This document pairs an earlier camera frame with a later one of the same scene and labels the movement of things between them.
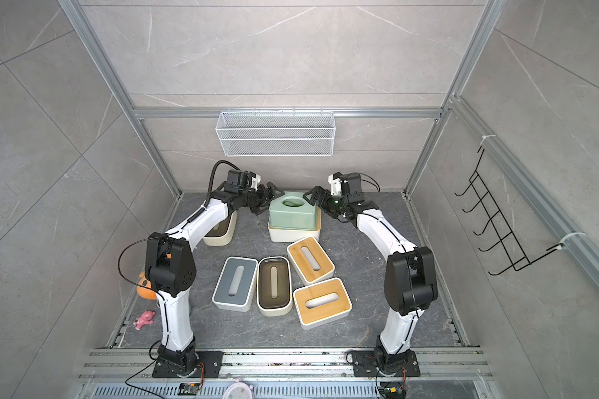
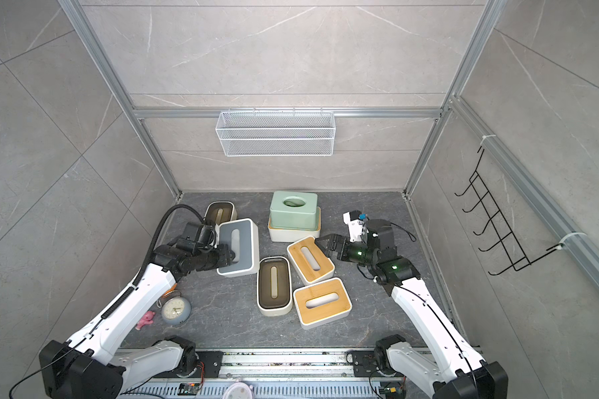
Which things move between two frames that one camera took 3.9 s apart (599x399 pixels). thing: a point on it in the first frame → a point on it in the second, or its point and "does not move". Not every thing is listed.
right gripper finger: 309,195 → 325,240
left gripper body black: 254,199 → 215,258
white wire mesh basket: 276,133 does not move
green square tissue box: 293,212 does not move
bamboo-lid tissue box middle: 309,260 does not move
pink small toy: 146,317 does not move
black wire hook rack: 507,243 does not move
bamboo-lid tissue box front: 322,302 does not move
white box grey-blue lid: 235,288 → 242,237
